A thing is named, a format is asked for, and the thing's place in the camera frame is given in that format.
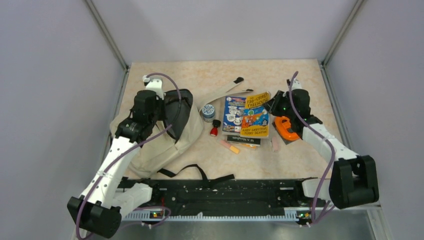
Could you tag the blue illustrated book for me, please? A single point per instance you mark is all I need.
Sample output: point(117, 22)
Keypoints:
point(233, 113)

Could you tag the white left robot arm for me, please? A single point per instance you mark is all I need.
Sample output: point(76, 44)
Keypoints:
point(99, 210)

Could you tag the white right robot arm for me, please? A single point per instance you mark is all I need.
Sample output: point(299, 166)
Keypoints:
point(353, 181)

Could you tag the orange pink highlighter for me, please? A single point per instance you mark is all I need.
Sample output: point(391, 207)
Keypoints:
point(229, 146)

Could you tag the aluminium frame rail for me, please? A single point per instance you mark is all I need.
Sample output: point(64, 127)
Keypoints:
point(114, 49)

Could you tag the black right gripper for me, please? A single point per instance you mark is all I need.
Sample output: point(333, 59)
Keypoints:
point(281, 96)

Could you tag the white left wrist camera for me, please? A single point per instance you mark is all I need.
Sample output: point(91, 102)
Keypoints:
point(154, 84)

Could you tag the cream canvas backpack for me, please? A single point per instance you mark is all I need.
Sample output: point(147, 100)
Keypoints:
point(184, 122)

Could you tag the red black glue bottle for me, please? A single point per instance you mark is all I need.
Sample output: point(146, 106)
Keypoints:
point(215, 125)

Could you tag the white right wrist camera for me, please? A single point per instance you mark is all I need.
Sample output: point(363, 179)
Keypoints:
point(294, 86)

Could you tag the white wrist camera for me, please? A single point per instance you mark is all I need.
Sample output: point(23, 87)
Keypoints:
point(294, 86)
point(154, 84)

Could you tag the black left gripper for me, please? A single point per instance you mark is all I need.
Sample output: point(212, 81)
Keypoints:
point(163, 103)

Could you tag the black hardcover book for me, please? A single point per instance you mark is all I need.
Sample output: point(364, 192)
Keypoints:
point(243, 140)

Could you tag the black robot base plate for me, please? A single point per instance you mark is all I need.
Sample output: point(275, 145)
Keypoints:
point(230, 198)

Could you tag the orange curved toy track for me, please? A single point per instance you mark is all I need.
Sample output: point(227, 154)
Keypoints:
point(285, 127)

